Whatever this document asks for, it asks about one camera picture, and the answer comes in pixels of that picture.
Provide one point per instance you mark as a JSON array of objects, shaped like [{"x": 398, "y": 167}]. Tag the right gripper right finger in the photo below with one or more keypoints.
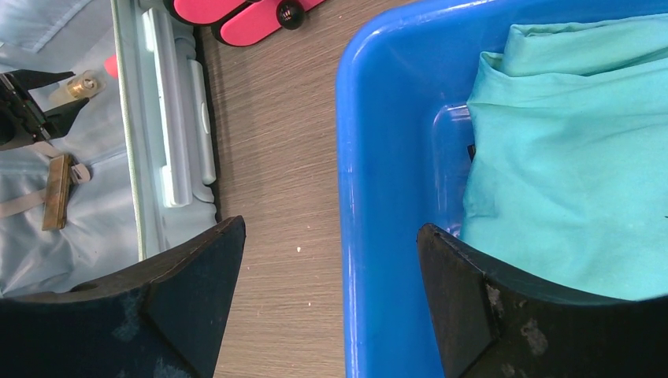
[{"x": 492, "y": 319}]

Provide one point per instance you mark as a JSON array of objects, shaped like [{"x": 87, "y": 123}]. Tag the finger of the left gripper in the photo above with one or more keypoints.
[
  {"x": 30, "y": 79},
  {"x": 59, "y": 121}
]

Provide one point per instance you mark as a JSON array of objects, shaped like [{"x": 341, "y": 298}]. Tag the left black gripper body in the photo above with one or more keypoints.
[{"x": 21, "y": 116}]

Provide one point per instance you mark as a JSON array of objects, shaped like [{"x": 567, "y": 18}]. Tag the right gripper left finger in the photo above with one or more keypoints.
[{"x": 162, "y": 317}]

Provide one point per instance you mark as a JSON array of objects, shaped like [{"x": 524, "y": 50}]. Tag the light blue hard-shell suitcase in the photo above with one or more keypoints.
[{"x": 142, "y": 152}]

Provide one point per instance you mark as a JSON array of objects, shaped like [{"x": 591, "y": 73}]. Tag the teal cloth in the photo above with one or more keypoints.
[{"x": 569, "y": 176}]

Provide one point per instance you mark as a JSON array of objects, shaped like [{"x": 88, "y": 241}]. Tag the black and pink drawer box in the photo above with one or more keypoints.
[{"x": 242, "y": 23}]

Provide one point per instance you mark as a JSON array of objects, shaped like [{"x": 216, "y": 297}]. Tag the blue plastic tub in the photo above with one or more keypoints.
[{"x": 403, "y": 131}]

